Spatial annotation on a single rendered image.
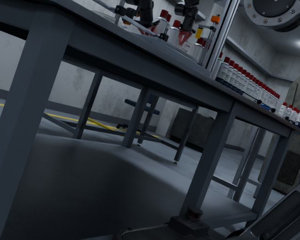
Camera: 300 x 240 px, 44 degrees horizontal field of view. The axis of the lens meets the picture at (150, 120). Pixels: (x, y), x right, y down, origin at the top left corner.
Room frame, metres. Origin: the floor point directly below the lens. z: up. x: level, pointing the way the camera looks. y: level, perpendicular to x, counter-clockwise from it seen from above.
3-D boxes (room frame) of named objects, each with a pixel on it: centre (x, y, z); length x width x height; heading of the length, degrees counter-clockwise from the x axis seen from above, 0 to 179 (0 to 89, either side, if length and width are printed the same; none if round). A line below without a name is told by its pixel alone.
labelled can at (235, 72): (2.47, -0.41, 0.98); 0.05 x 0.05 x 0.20
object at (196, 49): (2.04, -0.11, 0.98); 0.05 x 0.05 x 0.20
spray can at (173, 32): (1.84, 0.04, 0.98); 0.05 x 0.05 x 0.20
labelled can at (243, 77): (2.59, -0.49, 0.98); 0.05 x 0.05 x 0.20
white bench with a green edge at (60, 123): (4.06, 0.28, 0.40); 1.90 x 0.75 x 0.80; 145
